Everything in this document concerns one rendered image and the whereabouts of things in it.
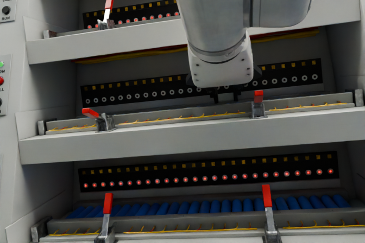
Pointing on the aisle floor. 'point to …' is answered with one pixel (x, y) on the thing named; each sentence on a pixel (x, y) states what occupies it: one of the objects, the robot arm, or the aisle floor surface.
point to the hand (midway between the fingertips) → (225, 90)
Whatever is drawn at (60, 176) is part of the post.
